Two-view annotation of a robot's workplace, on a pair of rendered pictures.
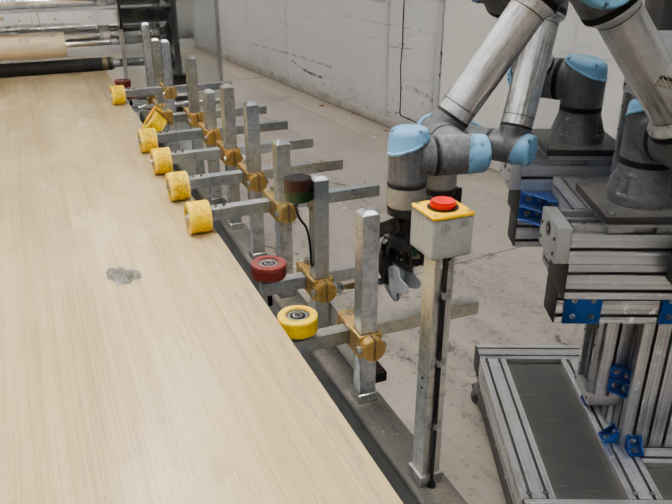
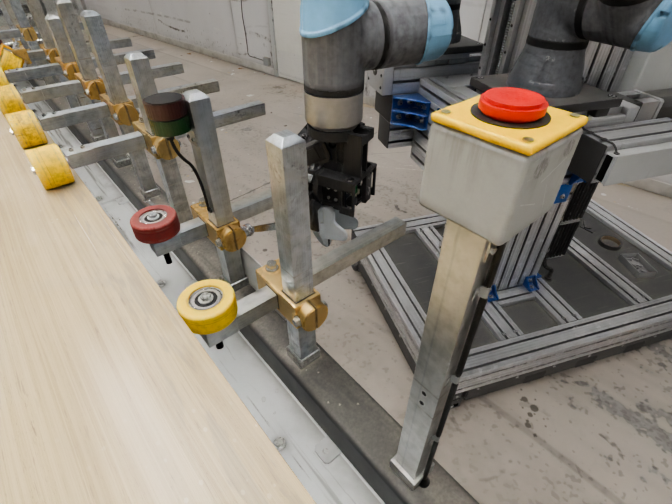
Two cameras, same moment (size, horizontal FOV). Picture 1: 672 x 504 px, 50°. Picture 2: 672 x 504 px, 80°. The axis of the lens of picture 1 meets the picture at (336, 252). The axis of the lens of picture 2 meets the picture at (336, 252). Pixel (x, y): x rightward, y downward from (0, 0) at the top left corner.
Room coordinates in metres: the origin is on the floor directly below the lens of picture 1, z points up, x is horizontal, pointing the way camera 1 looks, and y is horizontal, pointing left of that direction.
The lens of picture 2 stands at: (0.80, 0.02, 1.31)
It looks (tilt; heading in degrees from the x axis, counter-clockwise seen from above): 39 degrees down; 342
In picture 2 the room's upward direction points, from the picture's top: straight up
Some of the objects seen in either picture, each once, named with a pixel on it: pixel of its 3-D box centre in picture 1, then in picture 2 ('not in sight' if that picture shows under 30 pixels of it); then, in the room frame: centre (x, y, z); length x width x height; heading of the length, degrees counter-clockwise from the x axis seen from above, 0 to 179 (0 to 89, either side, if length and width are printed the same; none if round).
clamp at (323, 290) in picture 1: (314, 281); (217, 225); (1.49, 0.05, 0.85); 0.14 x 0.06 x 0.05; 23
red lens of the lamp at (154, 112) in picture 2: (297, 183); (165, 106); (1.46, 0.08, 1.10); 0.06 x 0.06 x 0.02
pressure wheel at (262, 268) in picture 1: (269, 282); (161, 239); (1.47, 0.15, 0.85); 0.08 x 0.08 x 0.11
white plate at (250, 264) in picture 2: (334, 324); (249, 268); (1.46, 0.00, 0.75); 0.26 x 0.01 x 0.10; 23
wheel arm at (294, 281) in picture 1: (347, 272); (252, 207); (1.54, -0.03, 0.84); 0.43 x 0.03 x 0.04; 113
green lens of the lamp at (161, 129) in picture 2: (298, 194); (170, 122); (1.46, 0.08, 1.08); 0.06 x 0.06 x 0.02
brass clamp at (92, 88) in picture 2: (229, 153); (92, 85); (2.19, 0.34, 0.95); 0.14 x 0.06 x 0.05; 23
